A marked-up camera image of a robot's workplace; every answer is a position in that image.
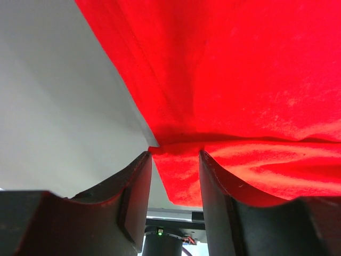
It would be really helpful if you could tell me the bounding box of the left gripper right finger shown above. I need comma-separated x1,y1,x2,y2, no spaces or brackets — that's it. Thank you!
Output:
199,151,340,255

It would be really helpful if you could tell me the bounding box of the aluminium frame rail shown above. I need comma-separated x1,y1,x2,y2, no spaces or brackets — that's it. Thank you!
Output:
147,208,202,222

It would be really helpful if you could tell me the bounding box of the red t shirt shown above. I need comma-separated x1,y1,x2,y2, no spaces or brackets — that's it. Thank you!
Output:
76,1,340,206

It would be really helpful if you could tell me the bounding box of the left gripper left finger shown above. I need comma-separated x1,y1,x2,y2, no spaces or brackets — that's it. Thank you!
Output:
1,151,152,255

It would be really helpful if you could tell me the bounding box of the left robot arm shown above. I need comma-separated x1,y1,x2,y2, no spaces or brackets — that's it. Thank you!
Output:
1,151,340,255

